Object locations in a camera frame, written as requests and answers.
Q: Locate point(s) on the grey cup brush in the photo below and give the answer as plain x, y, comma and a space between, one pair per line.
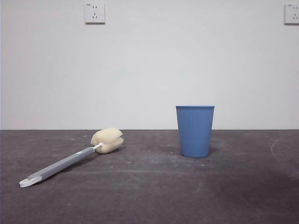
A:
109, 140

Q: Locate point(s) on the blue ribbed plastic cup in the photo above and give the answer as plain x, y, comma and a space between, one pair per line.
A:
195, 133

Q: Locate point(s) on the white wall socket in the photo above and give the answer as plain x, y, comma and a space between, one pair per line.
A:
292, 14
95, 12

